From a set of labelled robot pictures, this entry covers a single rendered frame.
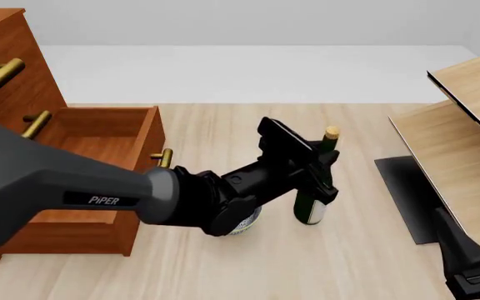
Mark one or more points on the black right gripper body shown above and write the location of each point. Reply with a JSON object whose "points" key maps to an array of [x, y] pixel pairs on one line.
{"points": [[479, 286]]}

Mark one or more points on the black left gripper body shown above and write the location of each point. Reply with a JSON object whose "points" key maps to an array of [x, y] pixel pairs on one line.
{"points": [[318, 172]]}

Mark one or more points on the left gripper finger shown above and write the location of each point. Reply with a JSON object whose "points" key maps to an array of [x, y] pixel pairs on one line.
{"points": [[328, 157], [328, 194]]}

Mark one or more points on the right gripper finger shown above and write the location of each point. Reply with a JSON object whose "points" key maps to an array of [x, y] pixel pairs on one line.
{"points": [[461, 243]]}

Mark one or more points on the dark green wine bottle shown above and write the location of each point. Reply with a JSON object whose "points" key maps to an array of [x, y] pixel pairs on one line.
{"points": [[309, 210]]}

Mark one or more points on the grey and black left arm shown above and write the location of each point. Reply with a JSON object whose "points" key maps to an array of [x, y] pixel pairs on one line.
{"points": [[56, 178]]}

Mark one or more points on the deep wooden drawer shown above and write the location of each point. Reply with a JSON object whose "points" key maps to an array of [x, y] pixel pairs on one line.
{"points": [[98, 137]]}

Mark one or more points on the wooden cabinet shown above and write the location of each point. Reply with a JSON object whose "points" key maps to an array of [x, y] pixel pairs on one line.
{"points": [[11, 37]]}

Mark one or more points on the left flat plate on stalk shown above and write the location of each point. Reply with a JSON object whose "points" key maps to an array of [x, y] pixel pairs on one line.
{"points": [[286, 135]]}

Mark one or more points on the flat black plate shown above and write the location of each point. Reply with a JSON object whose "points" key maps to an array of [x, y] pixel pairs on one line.
{"points": [[406, 187]]}

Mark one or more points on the pale wooden shelf rack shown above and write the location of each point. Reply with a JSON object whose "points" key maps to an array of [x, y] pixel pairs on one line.
{"points": [[452, 143]]}

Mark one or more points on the patterned bowl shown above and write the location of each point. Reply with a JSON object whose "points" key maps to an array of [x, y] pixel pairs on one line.
{"points": [[245, 225]]}

